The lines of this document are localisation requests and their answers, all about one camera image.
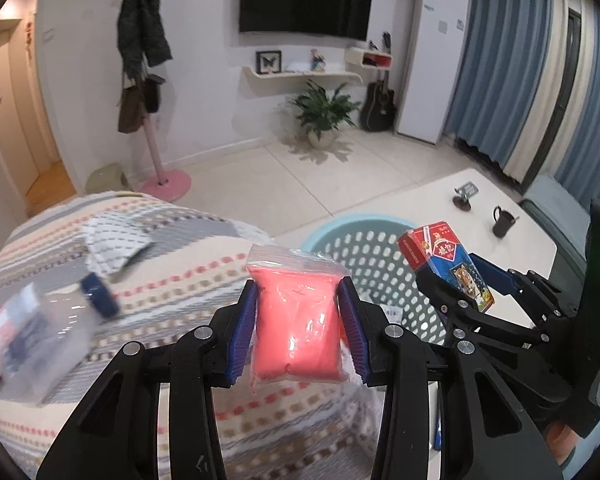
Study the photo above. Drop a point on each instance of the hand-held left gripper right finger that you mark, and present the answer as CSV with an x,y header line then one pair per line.
x,y
355,335

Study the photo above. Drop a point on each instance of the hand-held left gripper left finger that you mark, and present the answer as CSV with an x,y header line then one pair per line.
x,y
242,340

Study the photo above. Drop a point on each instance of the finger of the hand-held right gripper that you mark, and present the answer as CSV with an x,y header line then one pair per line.
x,y
492,275
445,305

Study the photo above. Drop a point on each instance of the red and blue card box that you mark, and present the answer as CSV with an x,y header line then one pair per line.
x,y
445,255

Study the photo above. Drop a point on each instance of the pink plastic packet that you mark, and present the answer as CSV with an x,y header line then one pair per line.
x,y
295,325

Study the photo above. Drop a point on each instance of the teal plastic laundry basket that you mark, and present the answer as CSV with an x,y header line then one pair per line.
x,y
380,270

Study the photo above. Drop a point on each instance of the dark mug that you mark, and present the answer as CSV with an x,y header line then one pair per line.
x,y
502,222

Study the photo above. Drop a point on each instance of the small metal holder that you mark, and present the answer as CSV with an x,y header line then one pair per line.
x,y
466,196

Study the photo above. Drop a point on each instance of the grey chair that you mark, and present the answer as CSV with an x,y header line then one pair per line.
x,y
555,200

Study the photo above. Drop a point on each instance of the clear plastic bottle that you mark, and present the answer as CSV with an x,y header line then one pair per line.
x,y
45,340

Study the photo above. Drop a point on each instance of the black acoustic guitar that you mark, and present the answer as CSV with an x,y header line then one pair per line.
x,y
378,110

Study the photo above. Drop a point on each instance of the pale green stool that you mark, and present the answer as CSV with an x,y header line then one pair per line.
x,y
107,177

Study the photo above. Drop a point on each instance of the pink coat rack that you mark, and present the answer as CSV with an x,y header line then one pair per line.
x,y
152,145

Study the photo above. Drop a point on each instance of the blue and beige curtain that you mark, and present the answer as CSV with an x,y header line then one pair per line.
x,y
500,60

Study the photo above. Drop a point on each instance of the white refrigerator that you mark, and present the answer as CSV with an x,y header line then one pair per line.
x,y
430,60

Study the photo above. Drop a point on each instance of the green potted floor plant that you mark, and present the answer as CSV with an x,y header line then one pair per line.
x,y
325,110

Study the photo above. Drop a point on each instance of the brown hanging bag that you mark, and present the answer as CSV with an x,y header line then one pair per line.
x,y
131,110

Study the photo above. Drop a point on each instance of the dark hanging bag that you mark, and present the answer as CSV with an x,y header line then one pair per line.
x,y
155,95

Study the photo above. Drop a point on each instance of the small figurine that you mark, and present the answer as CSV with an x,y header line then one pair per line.
x,y
318,60

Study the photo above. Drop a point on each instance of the framed butterfly picture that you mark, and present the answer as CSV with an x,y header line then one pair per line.
x,y
268,62

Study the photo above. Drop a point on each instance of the black jacket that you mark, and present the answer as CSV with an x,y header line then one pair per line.
x,y
140,25

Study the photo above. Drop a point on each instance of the red hanging ornament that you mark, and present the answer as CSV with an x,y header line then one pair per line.
x,y
29,35

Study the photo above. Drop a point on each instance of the low white wall shelf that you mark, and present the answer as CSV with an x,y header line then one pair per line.
x,y
300,74

